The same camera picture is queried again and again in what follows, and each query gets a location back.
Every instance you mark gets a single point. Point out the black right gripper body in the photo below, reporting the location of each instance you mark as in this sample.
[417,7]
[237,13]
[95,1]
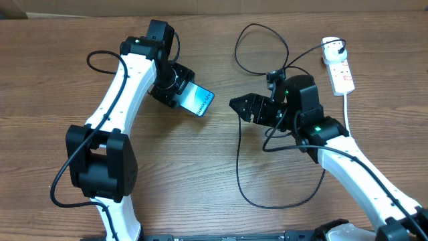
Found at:
[271,111]

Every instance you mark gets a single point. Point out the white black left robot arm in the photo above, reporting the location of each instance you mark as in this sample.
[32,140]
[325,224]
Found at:
[100,156]

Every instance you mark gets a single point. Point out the white USB charger plug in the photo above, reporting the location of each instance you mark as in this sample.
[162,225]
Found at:
[333,50]

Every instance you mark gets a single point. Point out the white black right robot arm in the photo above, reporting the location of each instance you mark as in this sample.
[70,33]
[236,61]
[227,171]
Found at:
[294,106]

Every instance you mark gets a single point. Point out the white power strip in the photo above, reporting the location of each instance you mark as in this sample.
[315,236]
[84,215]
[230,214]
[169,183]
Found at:
[340,78]

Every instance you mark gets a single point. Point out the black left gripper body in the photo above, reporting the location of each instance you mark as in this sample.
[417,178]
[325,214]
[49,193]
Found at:
[170,83]

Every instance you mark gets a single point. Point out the Samsung Galaxy smartphone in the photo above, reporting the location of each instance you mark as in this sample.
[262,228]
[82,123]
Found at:
[195,99]

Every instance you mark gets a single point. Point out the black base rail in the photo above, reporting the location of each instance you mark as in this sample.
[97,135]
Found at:
[296,235]

